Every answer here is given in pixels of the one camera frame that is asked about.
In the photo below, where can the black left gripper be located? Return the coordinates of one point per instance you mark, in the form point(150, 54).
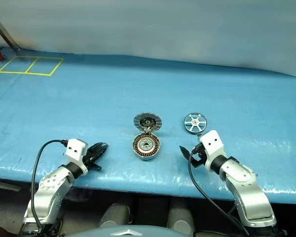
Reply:
point(90, 159)

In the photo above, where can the grey rounded cylinder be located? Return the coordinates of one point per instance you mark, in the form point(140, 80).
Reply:
point(114, 216)
point(181, 217)

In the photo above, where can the round motor housing copper windings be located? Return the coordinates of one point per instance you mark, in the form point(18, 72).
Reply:
point(146, 146)

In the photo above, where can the grey table frame rail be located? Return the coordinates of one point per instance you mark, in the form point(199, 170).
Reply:
point(5, 185)

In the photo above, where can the blue-grey dome with emblem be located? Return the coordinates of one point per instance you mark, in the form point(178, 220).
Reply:
point(128, 233)

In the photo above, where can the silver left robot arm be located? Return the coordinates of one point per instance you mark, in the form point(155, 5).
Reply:
point(51, 187)

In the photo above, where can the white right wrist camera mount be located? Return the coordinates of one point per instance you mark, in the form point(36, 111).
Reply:
point(212, 143)

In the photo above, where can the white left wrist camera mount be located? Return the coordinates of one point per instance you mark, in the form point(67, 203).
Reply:
point(75, 148)

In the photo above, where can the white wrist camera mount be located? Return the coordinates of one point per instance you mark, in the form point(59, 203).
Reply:
point(75, 148)
point(212, 143)

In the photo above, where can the slanted metal bar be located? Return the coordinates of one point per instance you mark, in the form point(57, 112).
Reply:
point(4, 31)

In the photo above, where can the blue plastic table cover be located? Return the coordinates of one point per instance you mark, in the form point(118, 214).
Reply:
point(138, 86)

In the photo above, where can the yellow tape squares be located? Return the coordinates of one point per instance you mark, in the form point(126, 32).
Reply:
point(14, 72)

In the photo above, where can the silver spoked rotor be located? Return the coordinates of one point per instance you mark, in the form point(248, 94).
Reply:
point(195, 121)

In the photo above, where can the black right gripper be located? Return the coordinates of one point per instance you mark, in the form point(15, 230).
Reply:
point(198, 158)

